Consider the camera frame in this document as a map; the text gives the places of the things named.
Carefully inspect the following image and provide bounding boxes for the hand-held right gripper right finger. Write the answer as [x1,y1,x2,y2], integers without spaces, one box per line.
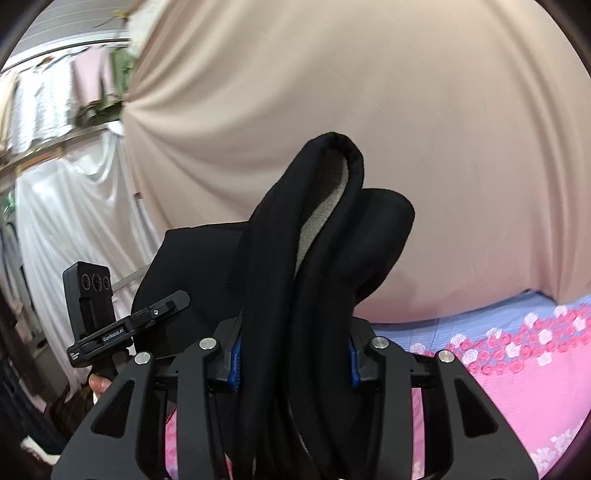
[346,318,539,480]

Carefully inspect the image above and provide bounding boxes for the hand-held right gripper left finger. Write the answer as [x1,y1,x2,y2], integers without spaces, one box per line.
[51,318,243,480]

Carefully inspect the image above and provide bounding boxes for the black pants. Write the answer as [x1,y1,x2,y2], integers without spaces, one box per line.
[130,131,416,480]

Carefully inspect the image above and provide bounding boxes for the person's left hand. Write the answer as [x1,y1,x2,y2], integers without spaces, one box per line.
[88,374,114,407]

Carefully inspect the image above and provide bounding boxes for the white curtain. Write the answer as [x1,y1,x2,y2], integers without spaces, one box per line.
[14,131,160,398]

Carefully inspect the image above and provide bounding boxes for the pink floral bed sheet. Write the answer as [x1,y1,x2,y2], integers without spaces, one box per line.
[164,291,591,480]

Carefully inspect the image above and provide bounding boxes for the white hanging garment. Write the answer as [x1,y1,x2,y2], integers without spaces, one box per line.
[9,65,77,144]

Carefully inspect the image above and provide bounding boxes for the pink hanging garment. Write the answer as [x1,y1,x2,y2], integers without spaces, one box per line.
[71,48,116,104]

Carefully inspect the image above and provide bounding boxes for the green hanging garment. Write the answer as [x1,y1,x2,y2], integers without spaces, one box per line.
[111,46,137,97]

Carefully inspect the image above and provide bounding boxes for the beige curtain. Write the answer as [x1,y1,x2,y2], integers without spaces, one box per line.
[122,0,591,324]

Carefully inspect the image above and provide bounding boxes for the metal clothes rail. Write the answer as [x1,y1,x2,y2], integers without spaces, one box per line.
[0,124,125,171]

